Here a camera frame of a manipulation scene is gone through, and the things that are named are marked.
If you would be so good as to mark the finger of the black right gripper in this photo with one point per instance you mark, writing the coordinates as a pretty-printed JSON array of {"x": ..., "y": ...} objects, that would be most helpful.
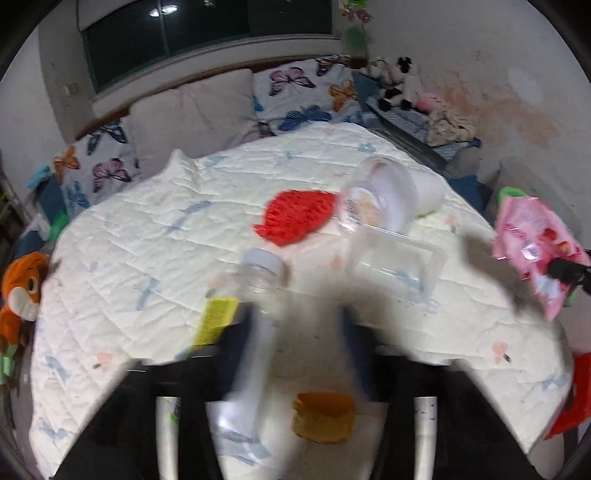
[{"x": 562, "y": 270}]

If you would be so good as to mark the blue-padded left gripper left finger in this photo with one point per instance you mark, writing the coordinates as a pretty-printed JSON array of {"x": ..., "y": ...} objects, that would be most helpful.
[{"x": 120, "y": 441}]

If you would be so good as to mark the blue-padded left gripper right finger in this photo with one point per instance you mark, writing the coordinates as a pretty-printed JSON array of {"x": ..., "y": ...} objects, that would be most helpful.
[{"x": 471, "y": 440}]

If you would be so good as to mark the pink snack bag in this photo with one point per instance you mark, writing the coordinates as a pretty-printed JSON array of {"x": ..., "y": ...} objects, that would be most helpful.
[{"x": 529, "y": 235}]

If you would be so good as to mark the clear bottle yellow label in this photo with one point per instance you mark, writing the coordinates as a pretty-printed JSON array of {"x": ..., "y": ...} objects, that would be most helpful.
[{"x": 241, "y": 320}]

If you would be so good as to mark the clear round plastic container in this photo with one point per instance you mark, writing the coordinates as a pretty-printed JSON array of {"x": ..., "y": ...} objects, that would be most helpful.
[{"x": 380, "y": 194}]

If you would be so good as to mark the green plastic basket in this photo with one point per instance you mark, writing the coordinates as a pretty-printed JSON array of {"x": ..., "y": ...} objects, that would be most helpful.
[{"x": 509, "y": 191}]

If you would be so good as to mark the red stool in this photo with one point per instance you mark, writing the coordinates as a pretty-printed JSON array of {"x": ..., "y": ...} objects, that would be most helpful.
[{"x": 576, "y": 409}]

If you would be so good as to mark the blue bed sheet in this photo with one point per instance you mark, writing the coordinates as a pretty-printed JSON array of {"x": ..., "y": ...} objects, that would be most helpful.
[{"x": 472, "y": 190}]

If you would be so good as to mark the white foam cup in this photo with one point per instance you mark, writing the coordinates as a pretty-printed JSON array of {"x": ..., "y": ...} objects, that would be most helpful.
[{"x": 430, "y": 191}]

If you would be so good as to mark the spotted beige cloth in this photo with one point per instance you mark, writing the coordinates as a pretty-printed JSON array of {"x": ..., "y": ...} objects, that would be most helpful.
[{"x": 447, "y": 126}]

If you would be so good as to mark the orange fox plush toy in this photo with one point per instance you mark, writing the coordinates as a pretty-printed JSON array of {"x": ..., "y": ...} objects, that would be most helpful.
[{"x": 20, "y": 295}]

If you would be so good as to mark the clear rectangular plastic tray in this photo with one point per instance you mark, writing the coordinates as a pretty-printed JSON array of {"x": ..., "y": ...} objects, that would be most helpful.
[{"x": 394, "y": 263}]

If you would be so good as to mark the pink plush toy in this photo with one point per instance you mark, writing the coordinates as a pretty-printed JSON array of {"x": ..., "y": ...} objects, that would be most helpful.
[{"x": 428, "y": 102}]

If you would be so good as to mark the white quilted bedspread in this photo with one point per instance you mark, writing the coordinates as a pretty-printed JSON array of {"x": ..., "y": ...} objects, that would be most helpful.
[{"x": 134, "y": 271}]

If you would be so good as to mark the black white cow plush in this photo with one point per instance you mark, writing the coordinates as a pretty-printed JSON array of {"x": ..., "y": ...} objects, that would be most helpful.
[{"x": 399, "y": 83}]

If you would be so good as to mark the left butterfly pillow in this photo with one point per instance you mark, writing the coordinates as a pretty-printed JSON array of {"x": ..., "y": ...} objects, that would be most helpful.
[{"x": 97, "y": 166}]

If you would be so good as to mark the butterfly pillow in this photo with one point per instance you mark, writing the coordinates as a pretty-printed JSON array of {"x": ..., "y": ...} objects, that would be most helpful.
[
  {"x": 97, "y": 166},
  {"x": 293, "y": 95}
]

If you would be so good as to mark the red mesh fruit net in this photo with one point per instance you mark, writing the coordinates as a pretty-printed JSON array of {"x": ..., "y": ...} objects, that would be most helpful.
[{"x": 293, "y": 214}]

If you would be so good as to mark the right butterfly pillow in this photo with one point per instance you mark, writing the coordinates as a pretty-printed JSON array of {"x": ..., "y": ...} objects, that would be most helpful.
[{"x": 293, "y": 95}]

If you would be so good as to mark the grey pillow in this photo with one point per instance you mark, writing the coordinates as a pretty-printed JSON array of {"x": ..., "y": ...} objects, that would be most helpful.
[{"x": 198, "y": 118}]

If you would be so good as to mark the colourful pinwheel decoration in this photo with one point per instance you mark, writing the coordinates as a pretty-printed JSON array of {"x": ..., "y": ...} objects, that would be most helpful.
[{"x": 358, "y": 16}]

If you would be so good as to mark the dark window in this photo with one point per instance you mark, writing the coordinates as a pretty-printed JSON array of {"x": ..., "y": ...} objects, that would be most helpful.
[{"x": 121, "y": 38}]

